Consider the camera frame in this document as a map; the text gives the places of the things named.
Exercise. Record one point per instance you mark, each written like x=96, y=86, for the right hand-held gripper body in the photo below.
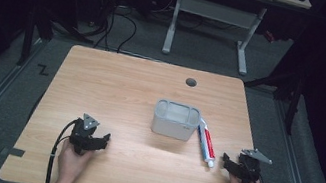
x=248, y=171

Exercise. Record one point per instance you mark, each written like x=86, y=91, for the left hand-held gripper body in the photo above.
x=81, y=138

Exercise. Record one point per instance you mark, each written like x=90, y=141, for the white red blue toothpaste tube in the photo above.
x=206, y=143

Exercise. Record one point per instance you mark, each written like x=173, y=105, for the white plastic holder box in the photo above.
x=173, y=127

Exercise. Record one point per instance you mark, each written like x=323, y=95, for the person's left hand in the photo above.
x=71, y=165

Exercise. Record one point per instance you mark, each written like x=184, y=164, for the grey tape strip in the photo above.
x=15, y=152

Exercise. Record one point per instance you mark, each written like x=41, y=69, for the black zigzag tape mark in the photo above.
x=43, y=69

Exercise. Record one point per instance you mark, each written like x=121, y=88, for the black metal stand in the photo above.
x=26, y=43
x=293, y=104

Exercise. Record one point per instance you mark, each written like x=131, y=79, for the small red object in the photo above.
x=269, y=36

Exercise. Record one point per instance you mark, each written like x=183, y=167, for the wooden desk with white frame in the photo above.
x=215, y=11

